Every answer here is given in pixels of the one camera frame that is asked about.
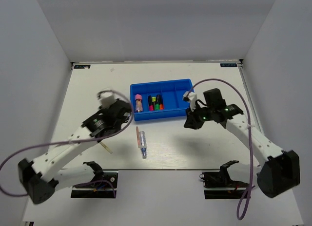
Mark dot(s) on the right corner label sticker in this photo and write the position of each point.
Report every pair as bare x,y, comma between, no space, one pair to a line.
228,65

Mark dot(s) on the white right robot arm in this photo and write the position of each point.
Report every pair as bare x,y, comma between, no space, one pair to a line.
279,169

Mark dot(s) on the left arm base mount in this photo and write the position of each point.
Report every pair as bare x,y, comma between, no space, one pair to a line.
105,188

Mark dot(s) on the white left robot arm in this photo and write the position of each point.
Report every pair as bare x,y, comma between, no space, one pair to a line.
46,174

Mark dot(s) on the tan pencil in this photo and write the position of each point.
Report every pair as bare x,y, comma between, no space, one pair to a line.
137,134

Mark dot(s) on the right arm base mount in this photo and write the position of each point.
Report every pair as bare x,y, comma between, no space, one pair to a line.
218,184

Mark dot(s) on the pink cap black highlighter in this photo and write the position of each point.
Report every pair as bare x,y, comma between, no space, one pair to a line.
150,103

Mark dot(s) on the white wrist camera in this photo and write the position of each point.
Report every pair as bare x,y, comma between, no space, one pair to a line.
191,98
106,98

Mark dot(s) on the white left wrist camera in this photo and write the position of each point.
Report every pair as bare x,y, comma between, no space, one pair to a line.
106,98

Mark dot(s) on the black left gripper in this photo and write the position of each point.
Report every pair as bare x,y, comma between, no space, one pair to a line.
105,110

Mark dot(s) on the crayon bottle pink cap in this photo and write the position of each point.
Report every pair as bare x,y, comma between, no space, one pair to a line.
138,103

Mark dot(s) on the left corner label sticker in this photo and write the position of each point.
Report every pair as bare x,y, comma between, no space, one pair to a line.
82,66

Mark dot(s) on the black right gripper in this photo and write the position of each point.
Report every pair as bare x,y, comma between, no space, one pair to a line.
192,122

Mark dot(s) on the orange cap black highlighter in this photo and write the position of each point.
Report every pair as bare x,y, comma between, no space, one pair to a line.
159,101

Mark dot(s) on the pale yellow pen tube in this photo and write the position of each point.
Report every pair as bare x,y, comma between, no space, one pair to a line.
106,147

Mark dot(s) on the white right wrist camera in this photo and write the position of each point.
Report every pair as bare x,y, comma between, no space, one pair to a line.
191,98

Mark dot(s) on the corner label sticker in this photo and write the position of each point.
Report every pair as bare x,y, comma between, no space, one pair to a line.
82,66
228,65

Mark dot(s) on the blue divided plastic bin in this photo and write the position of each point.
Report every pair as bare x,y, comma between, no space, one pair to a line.
172,92

